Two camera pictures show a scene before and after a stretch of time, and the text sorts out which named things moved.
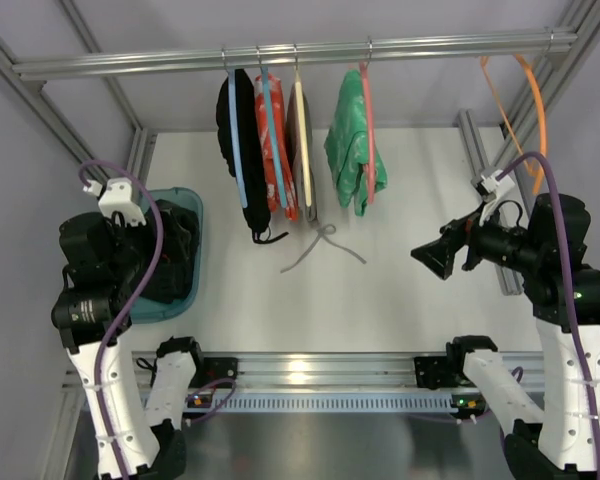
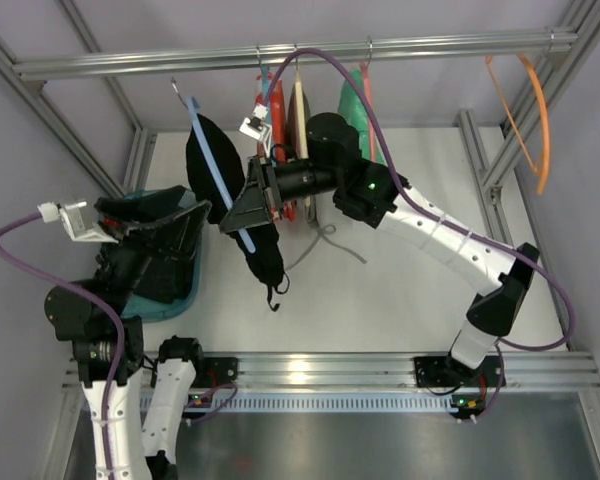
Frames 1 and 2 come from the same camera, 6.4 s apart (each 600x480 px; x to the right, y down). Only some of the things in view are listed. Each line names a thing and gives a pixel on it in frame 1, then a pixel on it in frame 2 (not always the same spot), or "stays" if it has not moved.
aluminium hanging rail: (300, 55) stays
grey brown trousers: (295, 156) stays
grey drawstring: (324, 232) stays
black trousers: (257, 212) → (211, 199)
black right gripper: (466, 242) → (266, 186)
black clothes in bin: (173, 277) stays
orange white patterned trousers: (291, 211) stays
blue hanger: (234, 111) → (199, 117)
